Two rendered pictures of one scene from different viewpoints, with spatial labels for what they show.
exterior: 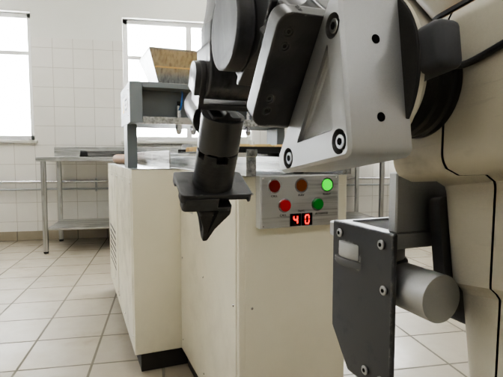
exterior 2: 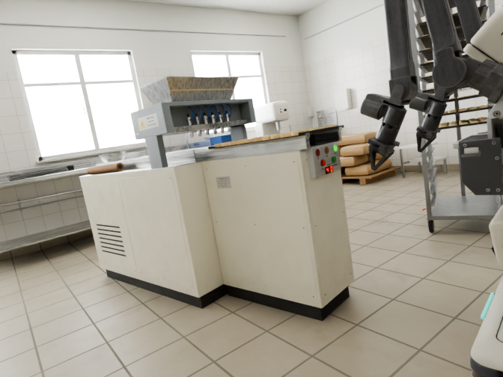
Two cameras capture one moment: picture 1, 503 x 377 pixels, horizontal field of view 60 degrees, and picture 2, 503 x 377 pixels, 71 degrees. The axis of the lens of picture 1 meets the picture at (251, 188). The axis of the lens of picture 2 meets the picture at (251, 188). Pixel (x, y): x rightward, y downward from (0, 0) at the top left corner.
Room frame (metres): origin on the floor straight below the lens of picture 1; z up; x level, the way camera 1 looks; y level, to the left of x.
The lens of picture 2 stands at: (-0.20, 0.89, 0.93)
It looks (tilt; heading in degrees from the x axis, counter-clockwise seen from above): 8 degrees down; 336
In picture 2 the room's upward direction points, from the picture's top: 9 degrees counter-clockwise
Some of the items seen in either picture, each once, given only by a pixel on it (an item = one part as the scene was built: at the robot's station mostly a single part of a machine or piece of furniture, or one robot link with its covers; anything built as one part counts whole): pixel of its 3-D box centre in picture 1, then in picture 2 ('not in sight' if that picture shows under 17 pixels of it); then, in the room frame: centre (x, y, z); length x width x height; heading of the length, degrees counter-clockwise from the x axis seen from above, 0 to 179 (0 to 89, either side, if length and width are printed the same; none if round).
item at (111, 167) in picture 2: (123, 158); (105, 168); (2.62, 0.77, 0.87); 0.40 x 0.06 x 0.06; 28
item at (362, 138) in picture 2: not in sight; (351, 139); (4.21, -2.92, 0.64); 0.72 x 0.42 x 0.15; 18
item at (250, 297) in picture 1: (248, 280); (275, 221); (1.52, 0.01, 0.45); 0.70 x 0.34 x 0.90; 22
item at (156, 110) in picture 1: (207, 129); (200, 132); (1.99, 0.20, 1.01); 0.72 x 0.33 x 0.34; 112
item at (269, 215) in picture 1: (298, 200); (324, 159); (1.18, -0.13, 0.77); 0.24 x 0.04 x 0.14; 112
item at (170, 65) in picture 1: (206, 75); (193, 93); (1.99, 0.20, 1.25); 0.56 x 0.29 x 0.14; 112
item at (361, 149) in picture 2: not in sight; (364, 147); (3.98, -2.93, 0.49); 0.72 x 0.42 x 0.15; 107
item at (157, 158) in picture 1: (145, 158); (137, 163); (2.35, 0.57, 0.88); 1.28 x 0.01 x 0.07; 22
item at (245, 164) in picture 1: (171, 159); (175, 158); (2.04, 0.38, 0.87); 2.01 x 0.03 x 0.07; 22
